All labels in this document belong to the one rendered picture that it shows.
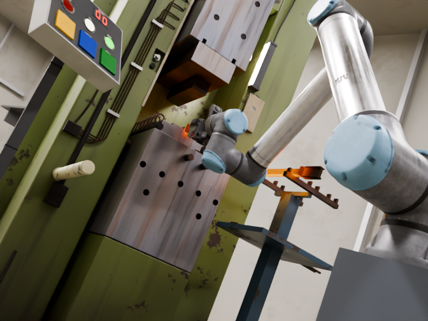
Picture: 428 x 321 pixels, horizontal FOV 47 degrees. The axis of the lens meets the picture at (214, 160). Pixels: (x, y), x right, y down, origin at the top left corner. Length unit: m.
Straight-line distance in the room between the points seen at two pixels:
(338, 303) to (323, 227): 3.81
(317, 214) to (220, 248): 2.80
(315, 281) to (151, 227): 3.05
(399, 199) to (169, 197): 1.04
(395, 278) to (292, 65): 1.66
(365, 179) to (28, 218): 1.32
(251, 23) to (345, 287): 1.48
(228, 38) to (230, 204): 0.74
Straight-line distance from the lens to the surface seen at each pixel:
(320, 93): 1.62
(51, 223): 1.98
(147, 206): 1.87
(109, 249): 1.83
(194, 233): 1.95
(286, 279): 4.88
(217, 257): 2.23
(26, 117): 1.74
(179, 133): 2.00
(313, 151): 5.30
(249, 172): 1.69
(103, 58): 1.76
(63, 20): 1.68
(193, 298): 2.21
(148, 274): 1.89
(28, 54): 10.33
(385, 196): 1.07
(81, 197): 2.00
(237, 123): 1.67
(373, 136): 1.02
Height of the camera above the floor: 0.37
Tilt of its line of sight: 16 degrees up
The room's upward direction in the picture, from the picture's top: 23 degrees clockwise
